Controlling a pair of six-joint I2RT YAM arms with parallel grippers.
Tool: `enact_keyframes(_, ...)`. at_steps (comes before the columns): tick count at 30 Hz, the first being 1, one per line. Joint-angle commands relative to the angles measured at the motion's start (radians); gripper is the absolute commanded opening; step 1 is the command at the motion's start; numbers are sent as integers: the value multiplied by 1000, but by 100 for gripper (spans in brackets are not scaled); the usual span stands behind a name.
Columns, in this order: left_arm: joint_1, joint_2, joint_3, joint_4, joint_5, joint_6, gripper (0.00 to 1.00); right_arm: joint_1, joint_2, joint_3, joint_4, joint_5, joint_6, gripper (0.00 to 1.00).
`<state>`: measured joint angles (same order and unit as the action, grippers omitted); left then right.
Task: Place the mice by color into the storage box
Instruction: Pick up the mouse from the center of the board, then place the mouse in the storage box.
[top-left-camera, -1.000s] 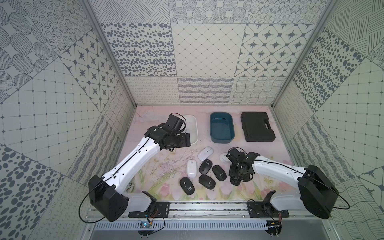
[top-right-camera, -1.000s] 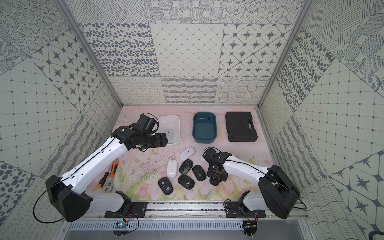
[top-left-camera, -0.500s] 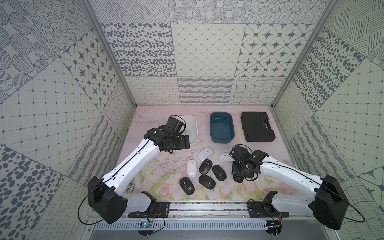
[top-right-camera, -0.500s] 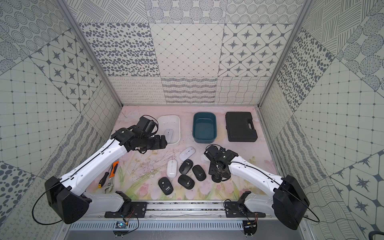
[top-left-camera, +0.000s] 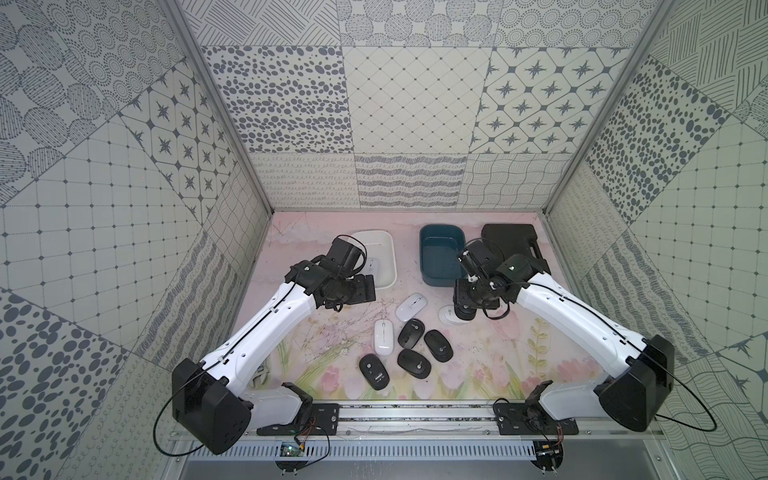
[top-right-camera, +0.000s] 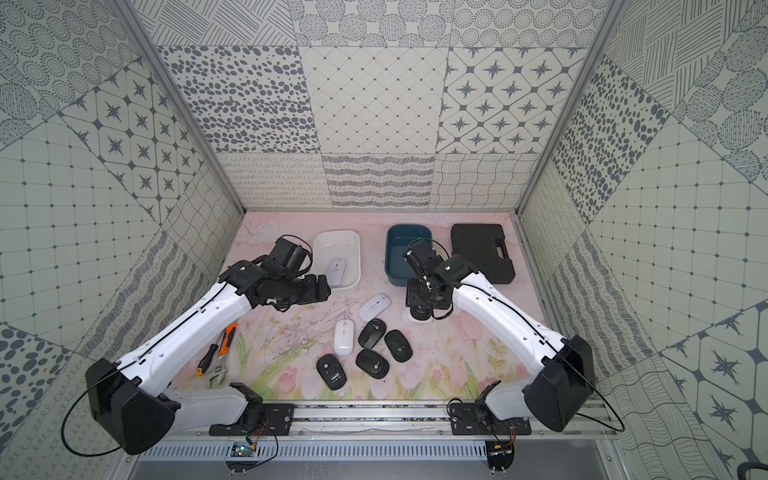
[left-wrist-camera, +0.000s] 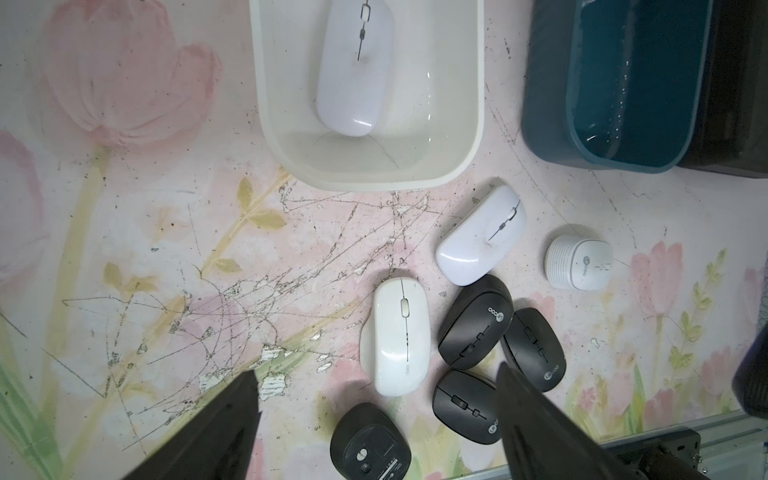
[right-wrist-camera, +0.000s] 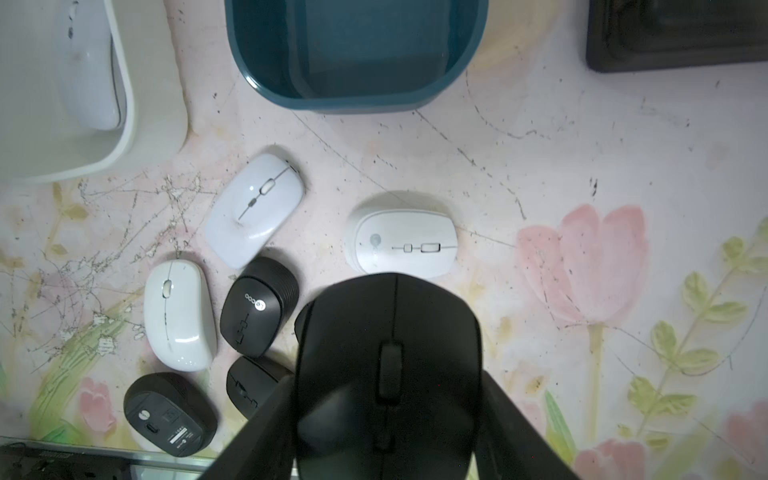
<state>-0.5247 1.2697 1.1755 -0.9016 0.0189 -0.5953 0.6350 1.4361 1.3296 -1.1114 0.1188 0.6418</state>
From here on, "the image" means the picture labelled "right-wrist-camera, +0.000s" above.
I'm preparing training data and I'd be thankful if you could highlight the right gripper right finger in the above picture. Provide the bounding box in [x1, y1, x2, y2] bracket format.
[476, 371, 578, 480]

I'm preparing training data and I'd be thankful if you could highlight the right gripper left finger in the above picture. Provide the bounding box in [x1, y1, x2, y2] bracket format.
[200, 375, 296, 480]

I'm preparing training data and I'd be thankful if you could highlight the black mouse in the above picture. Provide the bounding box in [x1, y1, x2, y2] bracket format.
[226, 356, 293, 419]
[220, 257, 300, 358]
[294, 273, 482, 479]
[123, 372, 218, 457]
[294, 301, 314, 345]

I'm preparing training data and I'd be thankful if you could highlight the white storage box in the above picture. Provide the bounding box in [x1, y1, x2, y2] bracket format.
[1, 1, 188, 183]

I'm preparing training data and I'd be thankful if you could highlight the teal storage box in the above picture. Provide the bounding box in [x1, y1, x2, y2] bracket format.
[225, 0, 489, 114]

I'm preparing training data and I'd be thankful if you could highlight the white oval mouse right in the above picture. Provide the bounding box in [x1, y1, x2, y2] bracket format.
[344, 208, 459, 279]

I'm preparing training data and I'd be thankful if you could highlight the white slim mouse angled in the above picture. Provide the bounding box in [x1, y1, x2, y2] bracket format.
[204, 154, 305, 270]

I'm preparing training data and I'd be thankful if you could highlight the black plastic tool case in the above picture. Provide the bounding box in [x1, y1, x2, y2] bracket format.
[585, 0, 767, 73]

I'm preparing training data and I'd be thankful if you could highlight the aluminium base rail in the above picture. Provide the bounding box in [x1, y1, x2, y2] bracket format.
[1, 437, 213, 480]

